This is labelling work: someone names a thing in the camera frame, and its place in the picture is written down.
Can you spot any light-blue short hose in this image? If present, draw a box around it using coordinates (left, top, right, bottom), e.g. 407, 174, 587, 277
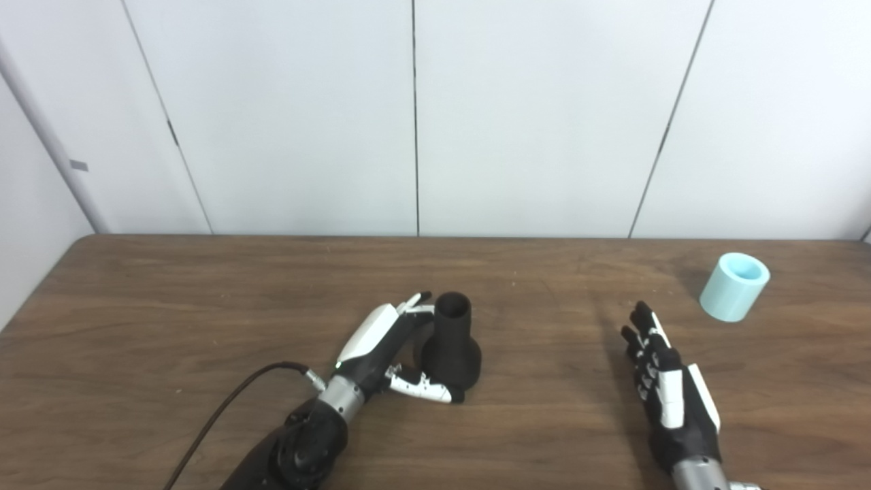
700, 252, 772, 323

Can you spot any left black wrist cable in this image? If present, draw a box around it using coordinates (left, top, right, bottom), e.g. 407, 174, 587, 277
162, 361, 326, 490

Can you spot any black funnel-shaped nozzle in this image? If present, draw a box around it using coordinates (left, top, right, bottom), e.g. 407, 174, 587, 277
416, 292, 482, 392

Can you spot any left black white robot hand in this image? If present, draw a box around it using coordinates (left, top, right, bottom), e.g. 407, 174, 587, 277
333, 291, 465, 404

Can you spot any white wall corner post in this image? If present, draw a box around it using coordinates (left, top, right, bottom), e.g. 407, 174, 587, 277
0, 41, 111, 235

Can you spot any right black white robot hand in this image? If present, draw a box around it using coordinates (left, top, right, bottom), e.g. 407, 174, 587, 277
621, 301, 722, 470

